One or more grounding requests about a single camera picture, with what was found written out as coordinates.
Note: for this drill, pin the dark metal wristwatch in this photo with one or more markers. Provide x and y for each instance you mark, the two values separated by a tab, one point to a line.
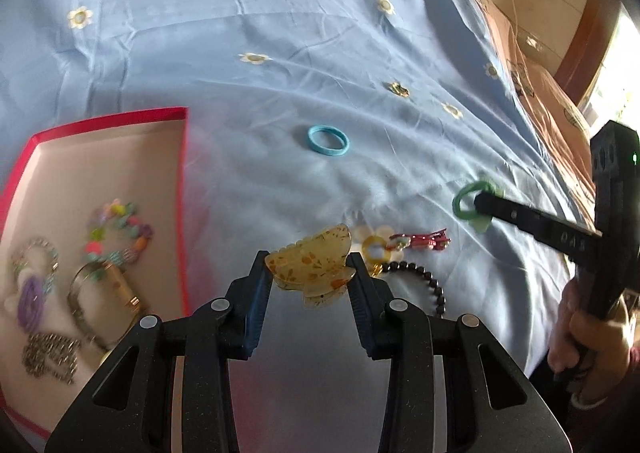
103	305

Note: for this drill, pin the red cardboard box tray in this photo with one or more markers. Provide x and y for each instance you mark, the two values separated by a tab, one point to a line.
104	189

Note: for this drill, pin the amber butterfly hair claw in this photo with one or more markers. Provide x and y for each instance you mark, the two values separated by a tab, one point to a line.
315	266

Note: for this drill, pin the black rhinestone hair accessory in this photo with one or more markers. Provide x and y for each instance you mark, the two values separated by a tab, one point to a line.
51	354

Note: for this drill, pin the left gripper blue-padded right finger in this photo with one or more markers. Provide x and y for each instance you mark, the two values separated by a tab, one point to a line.
370	298

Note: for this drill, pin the brown wooden bed frame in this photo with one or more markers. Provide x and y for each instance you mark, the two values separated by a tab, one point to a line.
580	66

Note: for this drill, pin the person's right hand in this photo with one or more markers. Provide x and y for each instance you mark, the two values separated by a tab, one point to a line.
600	350

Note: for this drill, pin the red hair clip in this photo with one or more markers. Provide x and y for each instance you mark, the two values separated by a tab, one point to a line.
433	241

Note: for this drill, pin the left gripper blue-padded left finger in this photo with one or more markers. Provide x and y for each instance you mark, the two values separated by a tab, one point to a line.
248	298

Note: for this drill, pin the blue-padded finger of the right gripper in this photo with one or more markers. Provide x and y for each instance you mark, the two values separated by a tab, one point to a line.
560	234

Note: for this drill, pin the pink blanket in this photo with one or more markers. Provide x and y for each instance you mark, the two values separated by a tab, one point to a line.
557	121

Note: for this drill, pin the light blue flowered bedsheet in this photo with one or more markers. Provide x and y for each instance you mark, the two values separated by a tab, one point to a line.
304	114

